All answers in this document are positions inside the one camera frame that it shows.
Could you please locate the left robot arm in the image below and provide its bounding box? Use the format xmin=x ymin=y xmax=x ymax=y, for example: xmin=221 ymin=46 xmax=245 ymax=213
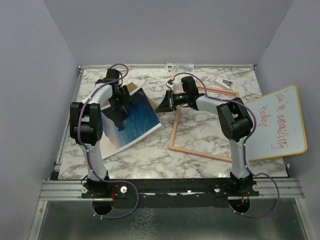
xmin=69 ymin=64 xmax=133 ymax=198

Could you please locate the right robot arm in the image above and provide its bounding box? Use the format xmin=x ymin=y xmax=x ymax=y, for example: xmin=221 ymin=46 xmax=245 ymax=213
xmin=155 ymin=73 xmax=255 ymax=196

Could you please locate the blue landscape photo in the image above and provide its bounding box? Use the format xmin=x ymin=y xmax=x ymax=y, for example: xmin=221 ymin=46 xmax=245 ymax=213
xmin=99 ymin=88 xmax=161 ymax=159

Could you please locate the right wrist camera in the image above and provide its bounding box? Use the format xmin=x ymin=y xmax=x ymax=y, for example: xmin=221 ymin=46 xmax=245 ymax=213
xmin=166 ymin=79 xmax=175 ymax=91

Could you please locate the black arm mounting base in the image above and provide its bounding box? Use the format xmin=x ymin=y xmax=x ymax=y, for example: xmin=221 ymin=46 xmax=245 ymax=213
xmin=81 ymin=177 xmax=259 ymax=208

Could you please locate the pink picture frame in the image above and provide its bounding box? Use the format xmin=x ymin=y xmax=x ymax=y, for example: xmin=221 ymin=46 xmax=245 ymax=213
xmin=167 ymin=85 xmax=240 ymax=163

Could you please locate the yellow rimmed whiteboard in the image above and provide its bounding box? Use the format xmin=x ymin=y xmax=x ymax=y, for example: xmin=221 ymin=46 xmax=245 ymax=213
xmin=246 ymin=84 xmax=308 ymax=161

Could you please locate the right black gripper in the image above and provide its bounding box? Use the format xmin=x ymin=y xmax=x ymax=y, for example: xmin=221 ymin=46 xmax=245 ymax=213
xmin=156 ymin=89 xmax=189 ymax=114

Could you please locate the small label card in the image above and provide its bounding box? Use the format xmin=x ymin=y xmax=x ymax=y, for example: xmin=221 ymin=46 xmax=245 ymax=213
xmin=164 ymin=63 xmax=195 ymax=74

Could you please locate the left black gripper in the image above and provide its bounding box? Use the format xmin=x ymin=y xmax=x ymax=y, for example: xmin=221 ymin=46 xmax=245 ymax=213
xmin=108 ymin=85 xmax=132 ymax=112

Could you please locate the white marker eraser piece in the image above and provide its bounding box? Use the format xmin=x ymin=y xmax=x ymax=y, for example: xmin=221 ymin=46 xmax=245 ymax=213
xmin=214 ymin=77 xmax=233 ymax=90

